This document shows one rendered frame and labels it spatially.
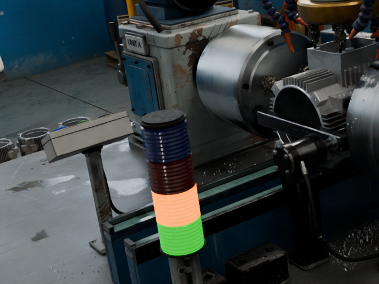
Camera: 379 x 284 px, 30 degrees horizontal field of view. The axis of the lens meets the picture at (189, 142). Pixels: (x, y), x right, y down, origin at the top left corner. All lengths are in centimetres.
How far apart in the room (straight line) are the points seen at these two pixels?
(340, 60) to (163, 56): 53
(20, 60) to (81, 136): 563
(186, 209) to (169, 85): 89
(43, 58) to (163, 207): 622
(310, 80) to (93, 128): 44
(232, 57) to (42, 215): 59
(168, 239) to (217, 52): 76
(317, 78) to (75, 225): 64
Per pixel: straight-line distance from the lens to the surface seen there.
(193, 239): 94
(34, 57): 706
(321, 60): 145
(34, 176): 200
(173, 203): 91
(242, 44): 158
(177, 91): 176
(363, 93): 125
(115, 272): 135
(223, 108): 161
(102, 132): 142
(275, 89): 146
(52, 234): 163
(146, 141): 89
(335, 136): 130
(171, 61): 174
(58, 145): 139
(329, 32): 161
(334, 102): 138
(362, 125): 125
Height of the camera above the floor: 148
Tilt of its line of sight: 20 degrees down
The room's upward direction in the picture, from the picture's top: 8 degrees counter-clockwise
